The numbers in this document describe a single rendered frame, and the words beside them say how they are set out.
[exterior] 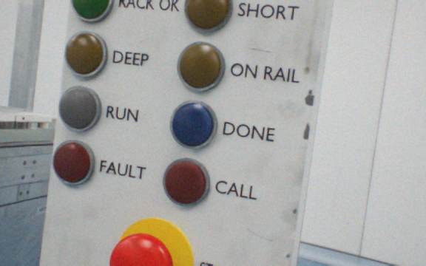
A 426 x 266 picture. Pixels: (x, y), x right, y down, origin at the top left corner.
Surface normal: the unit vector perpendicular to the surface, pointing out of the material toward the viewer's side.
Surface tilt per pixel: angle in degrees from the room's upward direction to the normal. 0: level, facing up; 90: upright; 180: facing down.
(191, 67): 91
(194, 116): 87
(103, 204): 90
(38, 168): 90
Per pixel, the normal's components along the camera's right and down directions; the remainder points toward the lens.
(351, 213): -0.46, -0.01
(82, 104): -0.24, 0.00
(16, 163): 0.95, 0.14
